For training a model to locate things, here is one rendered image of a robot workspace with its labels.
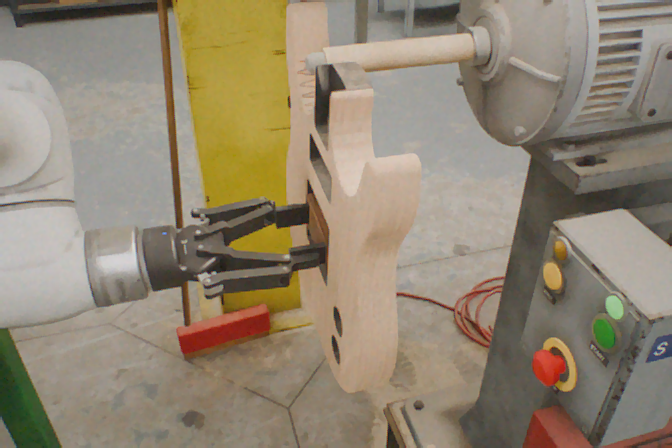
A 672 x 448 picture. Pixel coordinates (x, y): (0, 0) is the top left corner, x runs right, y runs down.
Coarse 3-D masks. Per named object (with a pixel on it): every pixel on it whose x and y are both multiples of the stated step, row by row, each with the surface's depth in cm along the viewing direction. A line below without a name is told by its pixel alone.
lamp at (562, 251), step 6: (558, 240) 63; (564, 240) 63; (558, 246) 63; (564, 246) 62; (570, 246) 62; (558, 252) 63; (564, 252) 62; (570, 252) 62; (558, 258) 64; (564, 258) 63; (570, 258) 62
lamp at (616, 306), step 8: (608, 296) 57; (616, 296) 56; (608, 304) 57; (616, 304) 56; (624, 304) 55; (608, 312) 57; (616, 312) 56; (624, 312) 55; (616, 320) 56; (624, 320) 56
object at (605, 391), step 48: (576, 240) 62; (624, 240) 62; (576, 288) 62; (624, 288) 56; (528, 336) 73; (576, 336) 64; (624, 336) 56; (576, 384) 65; (624, 384) 58; (624, 432) 64
